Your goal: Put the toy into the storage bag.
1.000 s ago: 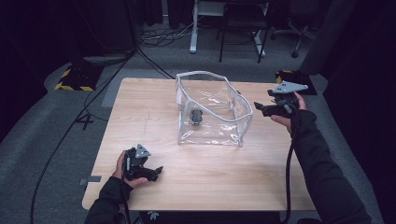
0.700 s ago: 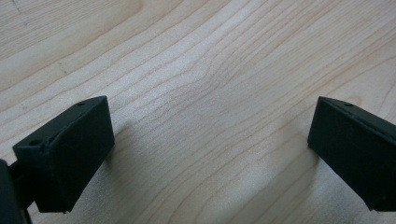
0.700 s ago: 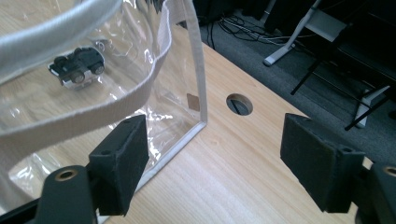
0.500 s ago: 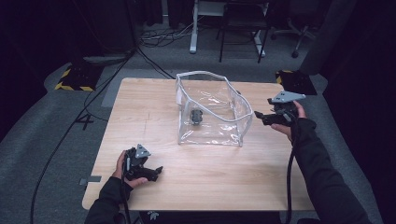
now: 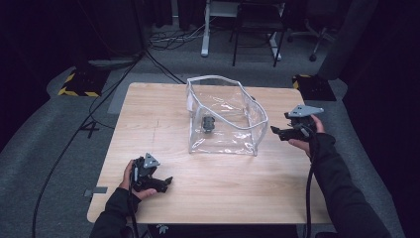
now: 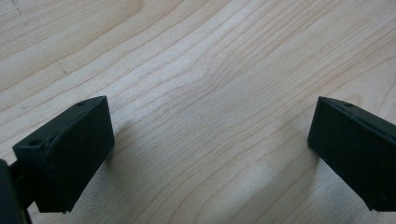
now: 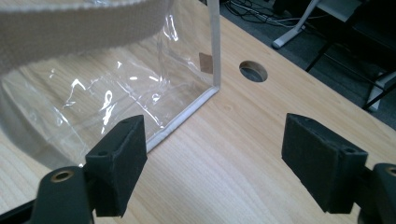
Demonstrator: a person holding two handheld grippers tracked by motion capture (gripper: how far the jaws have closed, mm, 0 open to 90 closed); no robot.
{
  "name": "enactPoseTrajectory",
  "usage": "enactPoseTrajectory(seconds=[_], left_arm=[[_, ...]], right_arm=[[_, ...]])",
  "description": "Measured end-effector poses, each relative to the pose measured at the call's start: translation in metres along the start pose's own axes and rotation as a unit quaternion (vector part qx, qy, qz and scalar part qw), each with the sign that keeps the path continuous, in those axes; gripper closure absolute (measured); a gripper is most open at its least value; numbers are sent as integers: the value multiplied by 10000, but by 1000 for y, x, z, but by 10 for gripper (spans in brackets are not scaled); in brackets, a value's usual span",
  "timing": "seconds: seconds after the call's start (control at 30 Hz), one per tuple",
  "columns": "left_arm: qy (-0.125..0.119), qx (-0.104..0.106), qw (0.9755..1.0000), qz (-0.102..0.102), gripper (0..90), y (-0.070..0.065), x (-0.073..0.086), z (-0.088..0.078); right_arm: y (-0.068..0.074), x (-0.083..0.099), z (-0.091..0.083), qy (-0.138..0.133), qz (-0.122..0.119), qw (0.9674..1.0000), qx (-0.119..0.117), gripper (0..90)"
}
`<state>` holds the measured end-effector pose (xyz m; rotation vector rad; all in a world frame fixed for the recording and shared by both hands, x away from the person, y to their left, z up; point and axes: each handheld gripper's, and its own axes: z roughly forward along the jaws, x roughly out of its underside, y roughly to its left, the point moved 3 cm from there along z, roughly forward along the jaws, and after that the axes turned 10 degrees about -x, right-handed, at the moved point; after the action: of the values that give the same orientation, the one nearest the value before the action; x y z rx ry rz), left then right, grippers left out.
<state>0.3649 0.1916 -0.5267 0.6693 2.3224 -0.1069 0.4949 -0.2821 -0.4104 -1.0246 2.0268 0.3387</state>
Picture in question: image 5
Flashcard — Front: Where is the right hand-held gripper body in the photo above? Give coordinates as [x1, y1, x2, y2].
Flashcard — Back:
[283, 104, 325, 143]

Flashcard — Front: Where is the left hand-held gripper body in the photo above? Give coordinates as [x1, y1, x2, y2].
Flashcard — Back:
[132, 152, 161, 192]

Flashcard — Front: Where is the clear plastic bag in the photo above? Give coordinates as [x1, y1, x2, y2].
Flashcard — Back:
[185, 74, 269, 158]

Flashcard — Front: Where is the white toy car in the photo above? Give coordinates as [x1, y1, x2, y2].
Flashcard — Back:
[201, 114, 217, 134]

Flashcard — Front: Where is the person's left hand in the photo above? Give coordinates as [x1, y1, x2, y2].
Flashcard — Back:
[119, 159, 158, 201]

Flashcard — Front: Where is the person's right hand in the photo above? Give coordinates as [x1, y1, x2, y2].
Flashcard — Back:
[287, 114, 327, 158]

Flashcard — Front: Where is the black yellow striped stand base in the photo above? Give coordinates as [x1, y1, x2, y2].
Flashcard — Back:
[291, 73, 338, 102]
[57, 66, 111, 98]

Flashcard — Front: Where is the grey tape strip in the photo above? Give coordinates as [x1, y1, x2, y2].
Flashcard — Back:
[82, 185, 109, 198]

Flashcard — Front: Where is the office swivel chair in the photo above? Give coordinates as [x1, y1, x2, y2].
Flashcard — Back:
[285, 0, 345, 63]

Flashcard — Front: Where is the black metal chair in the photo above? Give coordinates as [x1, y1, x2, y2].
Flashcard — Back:
[229, 0, 287, 68]

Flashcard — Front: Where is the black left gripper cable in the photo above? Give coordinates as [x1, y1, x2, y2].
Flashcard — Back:
[128, 165, 141, 238]

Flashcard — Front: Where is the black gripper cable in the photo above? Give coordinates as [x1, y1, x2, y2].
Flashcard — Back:
[128, 165, 141, 238]
[304, 127, 321, 238]

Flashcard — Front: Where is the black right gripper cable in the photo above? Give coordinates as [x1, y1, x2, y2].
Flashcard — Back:
[304, 127, 321, 238]

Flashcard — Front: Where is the long black floor cable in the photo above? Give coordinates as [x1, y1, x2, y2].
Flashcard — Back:
[31, 49, 148, 238]

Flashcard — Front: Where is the grey flat base plate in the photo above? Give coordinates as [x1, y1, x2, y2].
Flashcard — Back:
[86, 57, 142, 71]

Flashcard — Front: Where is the white desk frame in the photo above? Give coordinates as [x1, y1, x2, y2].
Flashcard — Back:
[200, 0, 287, 61]

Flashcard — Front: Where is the bundle of floor cables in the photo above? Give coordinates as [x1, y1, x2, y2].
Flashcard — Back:
[148, 16, 216, 53]

